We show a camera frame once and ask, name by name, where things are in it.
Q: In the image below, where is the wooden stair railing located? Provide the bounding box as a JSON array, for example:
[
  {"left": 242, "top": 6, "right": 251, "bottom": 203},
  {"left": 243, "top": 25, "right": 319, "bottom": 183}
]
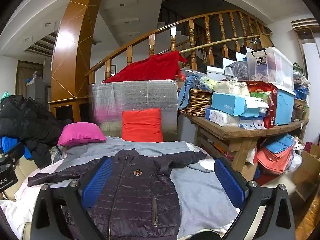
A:
[{"left": 85, "top": 10, "right": 273, "bottom": 84}]

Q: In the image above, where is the wicker basket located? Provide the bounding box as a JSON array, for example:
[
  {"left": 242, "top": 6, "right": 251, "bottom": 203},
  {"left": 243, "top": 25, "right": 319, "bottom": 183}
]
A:
[{"left": 179, "top": 89, "right": 213, "bottom": 117}]

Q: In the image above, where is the stack of folded cloths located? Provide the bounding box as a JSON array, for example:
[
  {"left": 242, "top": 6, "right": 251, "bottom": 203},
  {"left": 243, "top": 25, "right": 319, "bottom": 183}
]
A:
[{"left": 256, "top": 134, "right": 297, "bottom": 175}]

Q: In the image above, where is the wooden shelf with clutter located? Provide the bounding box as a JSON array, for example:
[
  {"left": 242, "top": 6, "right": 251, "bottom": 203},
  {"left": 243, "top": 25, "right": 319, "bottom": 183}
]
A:
[{"left": 180, "top": 110, "right": 309, "bottom": 173}]

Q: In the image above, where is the white tissue pack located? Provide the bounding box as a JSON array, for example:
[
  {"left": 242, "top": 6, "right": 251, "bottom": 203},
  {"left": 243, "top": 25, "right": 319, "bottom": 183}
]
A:
[{"left": 209, "top": 109, "right": 240, "bottom": 127}]

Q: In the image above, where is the blue plastic storage bin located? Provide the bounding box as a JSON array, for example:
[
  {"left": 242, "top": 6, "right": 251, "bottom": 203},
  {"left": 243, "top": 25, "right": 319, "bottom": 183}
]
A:
[{"left": 274, "top": 89, "right": 297, "bottom": 125}]

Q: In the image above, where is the bamboo pole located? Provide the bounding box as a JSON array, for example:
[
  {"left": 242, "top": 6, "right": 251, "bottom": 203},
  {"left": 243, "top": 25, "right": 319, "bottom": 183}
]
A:
[{"left": 180, "top": 33, "right": 272, "bottom": 53}]

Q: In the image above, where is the light blue cardboard box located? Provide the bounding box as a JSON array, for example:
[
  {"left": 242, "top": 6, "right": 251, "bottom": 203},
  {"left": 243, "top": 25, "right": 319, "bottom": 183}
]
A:
[{"left": 211, "top": 92, "right": 269, "bottom": 117}]

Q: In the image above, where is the wooden column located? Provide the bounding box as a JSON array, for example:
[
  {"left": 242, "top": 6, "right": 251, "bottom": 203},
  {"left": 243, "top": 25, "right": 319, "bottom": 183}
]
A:
[{"left": 47, "top": 0, "right": 107, "bottom": 123}]

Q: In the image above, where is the red cloth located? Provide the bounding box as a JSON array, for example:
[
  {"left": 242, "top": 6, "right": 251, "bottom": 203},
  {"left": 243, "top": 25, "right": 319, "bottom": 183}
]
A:
[{"left": 104, "top": 51, "right": 187, "bottom": 83}]

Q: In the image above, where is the dark patterned plastic bag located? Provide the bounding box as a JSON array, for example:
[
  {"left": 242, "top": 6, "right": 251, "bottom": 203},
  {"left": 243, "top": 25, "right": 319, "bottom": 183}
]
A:
[{"left": 224, "top": 61, "right": 249, "bottom": 80}]

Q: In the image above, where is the black coat pile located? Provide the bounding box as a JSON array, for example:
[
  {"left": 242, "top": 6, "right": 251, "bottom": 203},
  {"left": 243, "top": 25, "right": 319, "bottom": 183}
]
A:
[{"left": 0, "top": 94, "right": 73, "bottom": 169}]

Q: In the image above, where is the orange-red cushion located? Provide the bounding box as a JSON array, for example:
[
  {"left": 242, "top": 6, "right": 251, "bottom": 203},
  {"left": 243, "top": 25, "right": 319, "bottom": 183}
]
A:
[{"left": 122, "top": 108, "right": 164, "bottom": 143}]

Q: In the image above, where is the grey cabinet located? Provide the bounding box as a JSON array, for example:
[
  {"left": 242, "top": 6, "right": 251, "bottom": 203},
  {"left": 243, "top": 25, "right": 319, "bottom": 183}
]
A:
[{"left": 26, "top": 79, "right": 52, "bottom": 100}]

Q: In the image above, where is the blue garment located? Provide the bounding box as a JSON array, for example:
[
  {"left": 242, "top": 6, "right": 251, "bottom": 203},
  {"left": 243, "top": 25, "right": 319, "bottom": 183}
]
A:
[{"left": 0, "top": 136, "right": 33, "bottom": 159}]

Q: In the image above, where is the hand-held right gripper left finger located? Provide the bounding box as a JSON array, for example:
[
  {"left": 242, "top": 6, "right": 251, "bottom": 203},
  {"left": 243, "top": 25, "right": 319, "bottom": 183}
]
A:
[{"left": 29, "top": 156, "right": 114, "bottom": 240}]

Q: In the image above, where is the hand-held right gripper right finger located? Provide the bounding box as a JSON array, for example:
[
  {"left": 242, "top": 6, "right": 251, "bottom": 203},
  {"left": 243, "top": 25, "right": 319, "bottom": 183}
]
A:
[{"left": 214, "top": 157, "right": 297, "bottom": 240}]

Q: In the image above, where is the pink pillow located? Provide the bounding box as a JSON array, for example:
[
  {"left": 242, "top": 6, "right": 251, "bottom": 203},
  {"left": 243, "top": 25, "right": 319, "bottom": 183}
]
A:
[{"left": 57, "top": 122, "right": 107, "bottom": 147}]

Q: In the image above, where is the cream fabric bundle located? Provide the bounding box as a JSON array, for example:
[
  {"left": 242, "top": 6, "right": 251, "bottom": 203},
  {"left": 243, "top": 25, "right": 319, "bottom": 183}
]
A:
[{"left": 213, "top": 80, "right": 250, "bottom": 97}]

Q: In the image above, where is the beige sofa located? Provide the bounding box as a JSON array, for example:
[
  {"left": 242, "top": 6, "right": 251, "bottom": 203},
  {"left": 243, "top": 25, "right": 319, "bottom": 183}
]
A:
[{"left": 0, "top": 155, "right": 54, "bottom": 202}]

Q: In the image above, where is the white sheet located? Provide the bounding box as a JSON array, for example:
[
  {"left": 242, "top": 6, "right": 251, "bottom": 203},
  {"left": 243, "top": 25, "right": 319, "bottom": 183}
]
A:
[{"left": 0, "top": 160, "right": 65, "bottom": 240}]

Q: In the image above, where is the clear plastic storage box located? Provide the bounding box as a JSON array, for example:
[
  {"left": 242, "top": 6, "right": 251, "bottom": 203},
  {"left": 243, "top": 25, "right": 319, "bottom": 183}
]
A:
[{"left": 246, "top": 47, "right": 294, "bottom": 90}]

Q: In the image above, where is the dark quilted jacket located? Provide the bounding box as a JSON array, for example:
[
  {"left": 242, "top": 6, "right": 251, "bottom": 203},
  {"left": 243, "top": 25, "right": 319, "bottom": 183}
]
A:
[{"left": 27, "top": 148, "right": 207, "bottom": 240}]

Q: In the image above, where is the red gift box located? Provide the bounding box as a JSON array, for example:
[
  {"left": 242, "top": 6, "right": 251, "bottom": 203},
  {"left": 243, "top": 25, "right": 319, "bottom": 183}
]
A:
[{"left": 246, "top": 81, "right": 278, "bottom": 128}]

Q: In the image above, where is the silver bubble-wrapped sofa back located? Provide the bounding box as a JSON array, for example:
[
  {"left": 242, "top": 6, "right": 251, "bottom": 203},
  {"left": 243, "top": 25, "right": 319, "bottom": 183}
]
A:
[{"left": 88, "top": 80, "right": 178, "bottom": 138}]

